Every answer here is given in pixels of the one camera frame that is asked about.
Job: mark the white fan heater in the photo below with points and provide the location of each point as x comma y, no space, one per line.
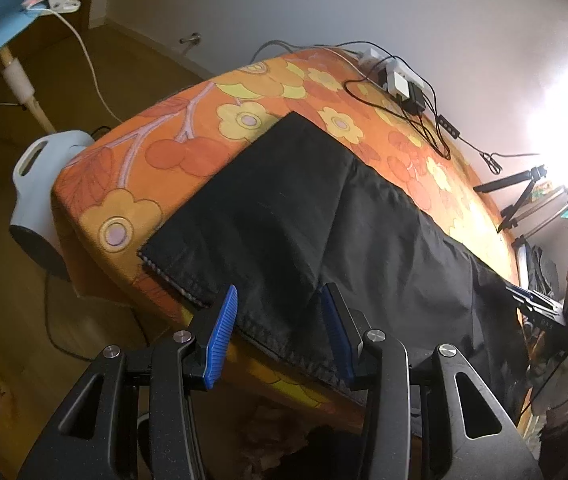
39,185

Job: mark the black tripod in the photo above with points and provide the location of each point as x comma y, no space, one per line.
513,180

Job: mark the person's right hand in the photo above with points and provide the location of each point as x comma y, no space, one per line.
561,377

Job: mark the black power adapter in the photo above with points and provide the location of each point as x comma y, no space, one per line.
413,100

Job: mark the dark clothes pile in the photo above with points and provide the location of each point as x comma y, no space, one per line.
538,267

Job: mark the orange floral blanket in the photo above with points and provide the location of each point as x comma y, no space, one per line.
189,150

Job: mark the beige crumpled cloth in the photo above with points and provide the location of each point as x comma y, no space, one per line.
274,430

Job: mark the black inline switch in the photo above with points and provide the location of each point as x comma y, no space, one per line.
448,127

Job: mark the silver light stand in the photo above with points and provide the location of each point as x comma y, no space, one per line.
543,215

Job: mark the black pants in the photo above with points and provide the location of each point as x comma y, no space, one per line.
289,210

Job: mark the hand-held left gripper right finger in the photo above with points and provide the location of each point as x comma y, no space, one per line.
336,330

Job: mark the metal door stopper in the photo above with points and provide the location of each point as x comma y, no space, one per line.
191,39

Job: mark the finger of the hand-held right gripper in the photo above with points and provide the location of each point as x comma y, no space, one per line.
533,297

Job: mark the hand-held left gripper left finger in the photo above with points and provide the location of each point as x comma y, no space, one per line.
221,335

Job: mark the white power strip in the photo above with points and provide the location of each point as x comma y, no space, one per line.
398,75

